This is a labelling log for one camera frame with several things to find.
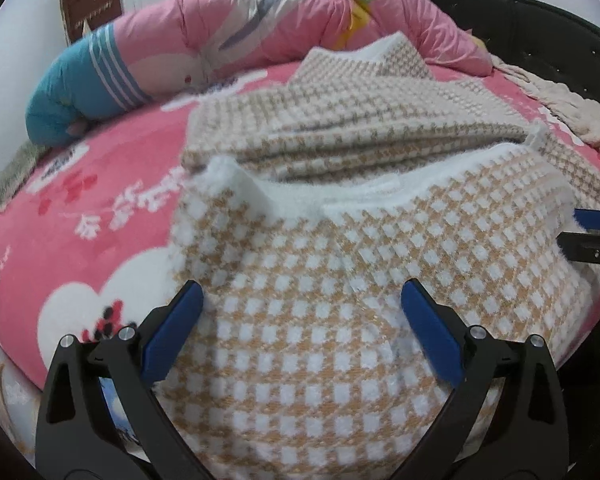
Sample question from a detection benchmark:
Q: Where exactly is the pink printed quilt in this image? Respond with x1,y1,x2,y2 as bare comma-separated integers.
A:
25,0,493,148

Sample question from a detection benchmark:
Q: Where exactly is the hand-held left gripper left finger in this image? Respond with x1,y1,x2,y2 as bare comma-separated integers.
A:
35,280,216,480

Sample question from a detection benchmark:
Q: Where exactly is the cream fleece blanket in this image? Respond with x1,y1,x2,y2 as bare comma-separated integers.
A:
490,52,600,166

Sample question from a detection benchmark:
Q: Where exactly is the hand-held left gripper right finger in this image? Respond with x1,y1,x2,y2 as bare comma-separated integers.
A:
390,279,571,480

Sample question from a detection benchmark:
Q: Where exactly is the pink floral bed sheet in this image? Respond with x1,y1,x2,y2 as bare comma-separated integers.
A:
0,50,600,391

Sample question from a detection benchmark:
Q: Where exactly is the green patterned mat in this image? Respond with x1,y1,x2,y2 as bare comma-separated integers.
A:
0,140,46,216

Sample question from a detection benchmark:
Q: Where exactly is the pale floral bed skirt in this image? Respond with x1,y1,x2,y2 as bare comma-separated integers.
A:
0,332,46,461

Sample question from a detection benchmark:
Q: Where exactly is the beige white checked knit sweater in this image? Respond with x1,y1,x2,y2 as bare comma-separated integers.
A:
169,31,600,480

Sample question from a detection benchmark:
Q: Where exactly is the black padded headboard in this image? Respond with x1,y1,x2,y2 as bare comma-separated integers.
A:
420,0,600,111

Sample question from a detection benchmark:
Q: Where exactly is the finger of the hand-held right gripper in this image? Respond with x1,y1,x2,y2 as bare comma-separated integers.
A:
572,207,600,235
557,230,600,273

